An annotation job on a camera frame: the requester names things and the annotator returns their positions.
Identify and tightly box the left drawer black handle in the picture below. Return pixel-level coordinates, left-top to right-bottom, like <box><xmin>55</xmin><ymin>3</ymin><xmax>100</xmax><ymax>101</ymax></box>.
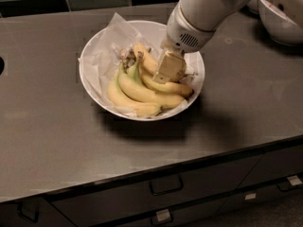
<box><xmin>17</xmin><ymin>200</ymin><xmax>40</xmax><ymax>224</ymax></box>

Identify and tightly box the upper drawer black handle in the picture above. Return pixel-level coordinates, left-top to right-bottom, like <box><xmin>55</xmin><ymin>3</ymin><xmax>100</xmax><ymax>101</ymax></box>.
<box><xmin>149</xmin><ymin>175</ymin><xmax>184</xmax><ymax>196</ymax></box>

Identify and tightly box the yellow banana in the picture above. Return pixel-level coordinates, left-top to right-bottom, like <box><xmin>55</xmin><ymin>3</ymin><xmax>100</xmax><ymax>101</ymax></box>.
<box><xmin>133</xmin><ymin>42</ymin><xmax>187</xmax><ymax>82</ymax></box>
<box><xmin>139</xmin><ymin>68</ymin><xmax>193</xmax><ymax>98</ymax></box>
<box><xmin>117</xmin><ymin>65</ymin><xmax>185</xmax><ymax>109</ymax></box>
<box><xmin>107</xmin><ymin>75</ymin><xmax>162</xmax><ymax>117</ymax></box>

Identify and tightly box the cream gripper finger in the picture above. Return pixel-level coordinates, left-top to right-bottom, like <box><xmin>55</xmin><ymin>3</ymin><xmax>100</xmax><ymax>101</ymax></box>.
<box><xmin>152</xmin><ymin>50</ymin><xmax>187</xmax><ymax>84</ymax></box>

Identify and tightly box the drawer metal handle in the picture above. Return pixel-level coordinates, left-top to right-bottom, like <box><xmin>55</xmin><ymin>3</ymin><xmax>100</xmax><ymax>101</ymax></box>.
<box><xmin>151</xmin><ymin>209</ymin><xmax>173</xmax><ymax>226</ymax></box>
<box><xmin>276</xmin><ymin>175</ymin><xmax>303</xmax><ymax>192</ymax></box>

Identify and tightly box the white bowl far corner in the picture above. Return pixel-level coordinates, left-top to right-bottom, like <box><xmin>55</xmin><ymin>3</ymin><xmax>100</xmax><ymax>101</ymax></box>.
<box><xmin>247</xmin><ymin>0</ymin><xmax>258</xmax><ymax>14</ymax></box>

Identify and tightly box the white bowl back right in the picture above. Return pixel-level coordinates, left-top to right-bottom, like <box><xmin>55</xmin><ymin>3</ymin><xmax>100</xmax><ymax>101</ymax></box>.
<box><xmin>258</xmin><ymin>0</ymin><xmax>303</xmax><ymax>45</ymax></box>

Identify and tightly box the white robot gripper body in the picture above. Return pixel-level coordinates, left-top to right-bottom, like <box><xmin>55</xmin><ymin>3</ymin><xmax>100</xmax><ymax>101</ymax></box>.
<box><xmin>161</xmin><ymin>4</ymin><xmax>214</xmax><ymax>55</ymax></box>

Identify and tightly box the lower drawer metal handle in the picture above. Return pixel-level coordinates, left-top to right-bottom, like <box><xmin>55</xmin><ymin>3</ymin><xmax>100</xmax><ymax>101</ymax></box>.
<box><xmin>151</xmin><ymin>209</ymin><xmax>173</xmax><ymax>226</ymax></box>

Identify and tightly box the right drawer metal handle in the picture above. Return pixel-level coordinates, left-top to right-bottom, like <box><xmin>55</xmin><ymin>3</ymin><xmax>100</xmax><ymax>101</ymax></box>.
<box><xmin>276</xmin><ymin>175</ymin><xmax>303</xmax><ymax>192</ymax></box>

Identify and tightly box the drawer black handle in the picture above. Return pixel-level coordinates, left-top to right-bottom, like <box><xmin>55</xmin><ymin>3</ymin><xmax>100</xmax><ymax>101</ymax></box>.
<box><xmin>17</xmin><ymin>200</ymin><xmax>40</xmax><ymax>224</ymax></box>
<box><xmin>149</xmin><ymin>175</ymin><xmax>184</xmax><ymax>196</ymax></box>

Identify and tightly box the small metal drawer tag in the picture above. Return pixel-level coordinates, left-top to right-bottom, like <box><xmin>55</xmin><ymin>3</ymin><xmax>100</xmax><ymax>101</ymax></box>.
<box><xmin>244</xmin><ymin>193</ymin><xmax>257</xmax><ymax>201</ymax></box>

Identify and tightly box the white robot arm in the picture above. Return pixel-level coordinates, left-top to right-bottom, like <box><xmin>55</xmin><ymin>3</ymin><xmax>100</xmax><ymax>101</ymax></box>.
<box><xmin>153</xmin><ymin>0</ymin><xmax>303</xmax><ymax>83</ymax></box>

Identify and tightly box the white paper liner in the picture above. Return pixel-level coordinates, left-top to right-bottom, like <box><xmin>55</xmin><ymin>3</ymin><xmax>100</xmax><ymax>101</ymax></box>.
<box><xmin>77</xmin><ymin>11</ymin><xmax>201</xmax><ymax>118</ymax></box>

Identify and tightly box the large white bowl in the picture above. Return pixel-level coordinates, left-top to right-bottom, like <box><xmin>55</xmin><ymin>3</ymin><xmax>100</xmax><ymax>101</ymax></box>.
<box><xmin>78</xmin><ymin>19</ymin><xmax>205</xmax><ymax>122</ymax></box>

